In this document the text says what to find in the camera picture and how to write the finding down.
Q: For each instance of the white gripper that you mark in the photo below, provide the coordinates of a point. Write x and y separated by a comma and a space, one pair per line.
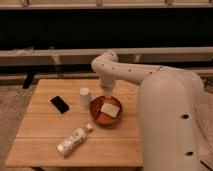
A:
107, 84

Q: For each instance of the white paper cup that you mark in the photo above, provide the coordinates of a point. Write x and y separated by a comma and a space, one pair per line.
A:
85, 97

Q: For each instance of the black rectangular eraser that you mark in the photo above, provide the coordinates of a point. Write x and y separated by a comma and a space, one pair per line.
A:
60, 104

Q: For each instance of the white box in bowl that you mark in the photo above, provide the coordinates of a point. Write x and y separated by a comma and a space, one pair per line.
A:
110, 109

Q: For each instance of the brown wooden bowl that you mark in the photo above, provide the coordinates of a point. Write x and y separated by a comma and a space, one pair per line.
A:
100, 117

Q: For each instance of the black rail support leg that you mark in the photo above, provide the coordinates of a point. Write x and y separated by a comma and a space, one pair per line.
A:
28, 80

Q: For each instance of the white plastic bottle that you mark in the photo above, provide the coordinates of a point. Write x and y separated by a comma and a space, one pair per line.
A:
73, 140

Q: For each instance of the grey metal rail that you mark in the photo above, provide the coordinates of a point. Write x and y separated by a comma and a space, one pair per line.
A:
28, 57

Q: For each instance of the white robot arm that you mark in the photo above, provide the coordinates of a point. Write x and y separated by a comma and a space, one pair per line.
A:
167, 99

